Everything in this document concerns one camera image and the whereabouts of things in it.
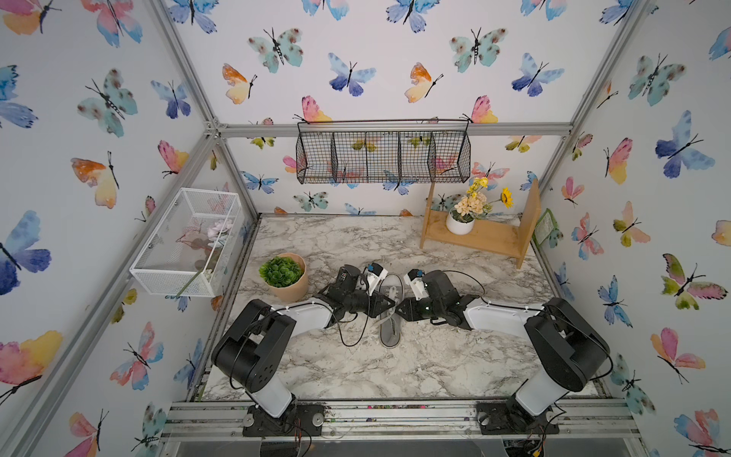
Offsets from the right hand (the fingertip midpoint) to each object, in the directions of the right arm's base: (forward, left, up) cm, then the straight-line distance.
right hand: (398, 307), depth 88 cm
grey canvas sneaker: (+9, +2, -4) cm, 10 cm away
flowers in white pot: (+27, -22, +17) cm, 39 cm away
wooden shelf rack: (+30, -37, +1) cm, 47 cm away
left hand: (+1, +1, +2) cm, 3 cm away
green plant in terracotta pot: (+6, +35, +6) cm, 36 cm away
